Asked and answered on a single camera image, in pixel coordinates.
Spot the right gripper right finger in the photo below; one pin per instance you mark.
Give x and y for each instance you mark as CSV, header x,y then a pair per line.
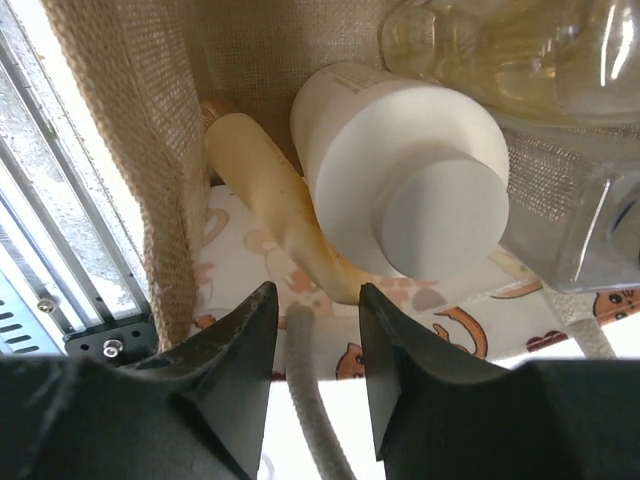
x,y
440,413

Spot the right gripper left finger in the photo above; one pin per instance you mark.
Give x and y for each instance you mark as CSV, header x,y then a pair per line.
x,y
196,411

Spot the beige squeeze tube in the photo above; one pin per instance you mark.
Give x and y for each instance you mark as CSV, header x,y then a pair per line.
x,y
253,166

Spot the burlap canvas tote bag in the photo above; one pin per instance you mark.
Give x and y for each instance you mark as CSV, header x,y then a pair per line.
x,y
141,66

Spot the white round cap bottle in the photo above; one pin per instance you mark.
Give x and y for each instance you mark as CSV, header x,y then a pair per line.
x,y
406,178

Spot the clear square bottle rear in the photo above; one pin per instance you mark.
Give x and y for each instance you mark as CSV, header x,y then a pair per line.
x,y
574,202

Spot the yellow liquid bottle white cap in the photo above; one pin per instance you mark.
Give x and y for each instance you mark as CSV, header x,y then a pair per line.
x,y
552,62

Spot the aluminium mounting rail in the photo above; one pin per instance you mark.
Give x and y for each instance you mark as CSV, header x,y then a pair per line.
x,y
72,276

